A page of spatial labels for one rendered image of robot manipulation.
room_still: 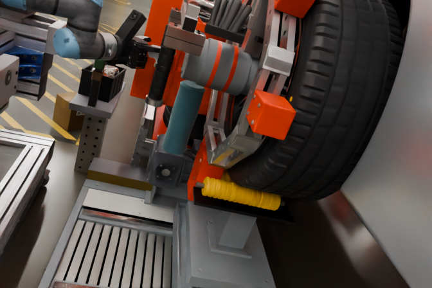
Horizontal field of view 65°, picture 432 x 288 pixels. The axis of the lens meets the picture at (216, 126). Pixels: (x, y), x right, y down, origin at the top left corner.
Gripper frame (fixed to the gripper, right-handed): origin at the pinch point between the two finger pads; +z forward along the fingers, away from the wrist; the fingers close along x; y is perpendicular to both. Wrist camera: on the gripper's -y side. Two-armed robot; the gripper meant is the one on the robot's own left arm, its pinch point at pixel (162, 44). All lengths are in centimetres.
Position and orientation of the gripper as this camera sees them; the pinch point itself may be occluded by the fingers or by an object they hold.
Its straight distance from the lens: 117.1
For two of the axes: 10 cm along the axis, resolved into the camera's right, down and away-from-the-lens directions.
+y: -3.1, 8.8, 3.7
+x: 7.4, 4.7, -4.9
